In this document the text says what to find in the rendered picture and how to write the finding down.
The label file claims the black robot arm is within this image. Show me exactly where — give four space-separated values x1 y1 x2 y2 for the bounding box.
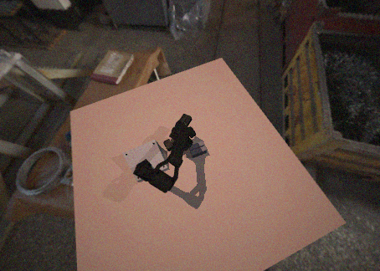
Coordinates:
133 114 193 193

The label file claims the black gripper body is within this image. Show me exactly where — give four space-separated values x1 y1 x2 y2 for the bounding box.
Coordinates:
163 126 196 151

